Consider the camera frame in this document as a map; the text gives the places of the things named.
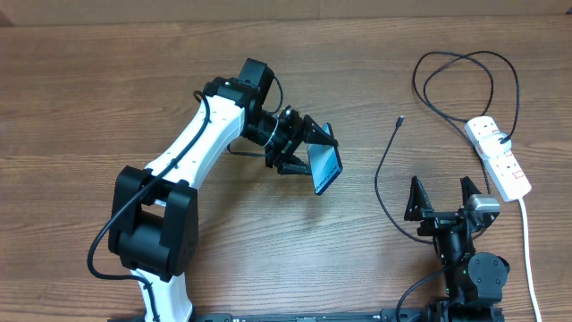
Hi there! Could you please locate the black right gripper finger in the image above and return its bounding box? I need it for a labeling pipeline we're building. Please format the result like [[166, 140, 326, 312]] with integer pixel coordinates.
[[404, 176, 433, 221], [460, 176, 481, 204]]

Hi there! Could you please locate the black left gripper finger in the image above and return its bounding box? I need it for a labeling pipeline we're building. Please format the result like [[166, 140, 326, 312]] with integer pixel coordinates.
[[277, 156, 311, 175], [303, 115, 339, 147]]

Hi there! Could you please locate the Samsung Galaxy smartphone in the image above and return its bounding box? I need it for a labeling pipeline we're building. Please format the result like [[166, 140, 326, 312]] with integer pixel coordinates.
[[307, 123, 343, 195]]

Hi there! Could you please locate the black charger cable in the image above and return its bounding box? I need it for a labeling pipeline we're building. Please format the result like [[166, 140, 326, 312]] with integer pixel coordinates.
[[374, 50, 521, 245]]

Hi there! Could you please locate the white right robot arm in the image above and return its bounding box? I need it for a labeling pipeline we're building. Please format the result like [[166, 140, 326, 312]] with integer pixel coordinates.
[[394, 176, 510, 321]]

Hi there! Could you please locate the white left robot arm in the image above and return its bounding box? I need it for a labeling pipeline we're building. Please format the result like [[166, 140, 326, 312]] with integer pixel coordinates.
[[87, 58, 343, 322]]

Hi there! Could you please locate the white charger plug adapter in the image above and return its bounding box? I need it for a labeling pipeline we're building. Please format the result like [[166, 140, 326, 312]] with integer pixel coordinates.
[[476, 132, 512, 160]]

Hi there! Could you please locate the white power strip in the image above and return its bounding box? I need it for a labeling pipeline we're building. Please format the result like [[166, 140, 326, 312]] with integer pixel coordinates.
[[465, 116, 532, 202]]

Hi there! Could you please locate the white power strip cord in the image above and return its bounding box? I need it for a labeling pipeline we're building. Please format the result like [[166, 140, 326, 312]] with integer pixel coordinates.
[[517, 198, 543, 322]]

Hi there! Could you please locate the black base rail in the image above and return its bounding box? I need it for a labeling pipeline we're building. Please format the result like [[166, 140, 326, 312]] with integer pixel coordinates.
[[107, 308, 505, 322]]

